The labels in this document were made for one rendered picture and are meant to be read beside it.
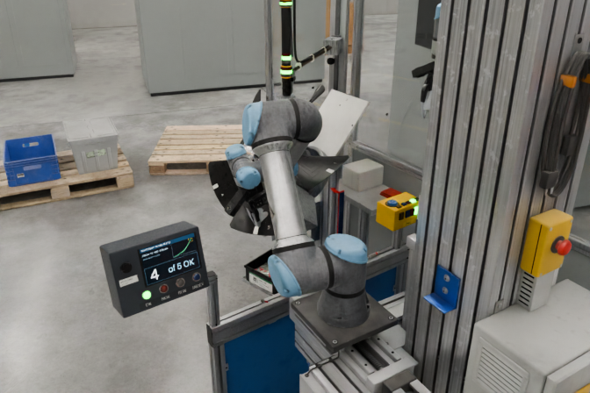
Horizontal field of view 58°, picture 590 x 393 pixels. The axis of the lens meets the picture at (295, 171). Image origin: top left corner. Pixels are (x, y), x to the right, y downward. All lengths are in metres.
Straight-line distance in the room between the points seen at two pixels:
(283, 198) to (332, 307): 0.33
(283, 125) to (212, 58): 6.22
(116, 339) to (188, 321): 0.40
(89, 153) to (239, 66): 3.45
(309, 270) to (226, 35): 6.41
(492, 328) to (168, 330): 2.21
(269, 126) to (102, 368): 1.94
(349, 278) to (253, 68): 6.51
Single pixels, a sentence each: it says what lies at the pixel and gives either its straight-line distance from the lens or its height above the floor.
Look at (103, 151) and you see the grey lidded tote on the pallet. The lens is 4.87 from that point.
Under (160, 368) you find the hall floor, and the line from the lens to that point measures 2.98.
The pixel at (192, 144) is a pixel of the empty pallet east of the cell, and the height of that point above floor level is 0.14.
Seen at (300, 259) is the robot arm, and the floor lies 1.26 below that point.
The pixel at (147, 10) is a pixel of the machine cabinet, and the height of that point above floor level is 1.15.
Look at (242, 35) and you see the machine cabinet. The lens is 7.68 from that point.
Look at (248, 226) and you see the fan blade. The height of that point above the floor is 0.97.
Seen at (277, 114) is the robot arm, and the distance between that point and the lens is 1.45.
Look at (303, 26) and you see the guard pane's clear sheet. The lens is 3.17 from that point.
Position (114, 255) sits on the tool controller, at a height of 1.25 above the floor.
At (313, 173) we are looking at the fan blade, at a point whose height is 1.21.
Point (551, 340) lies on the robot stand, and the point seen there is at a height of 1.23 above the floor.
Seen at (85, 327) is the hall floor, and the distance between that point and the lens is 3.35.
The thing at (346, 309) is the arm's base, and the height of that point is 1.09.
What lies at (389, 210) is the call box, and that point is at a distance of 2.07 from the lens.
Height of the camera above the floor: 2.02
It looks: 24 degrees down
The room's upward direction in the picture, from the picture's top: straight up
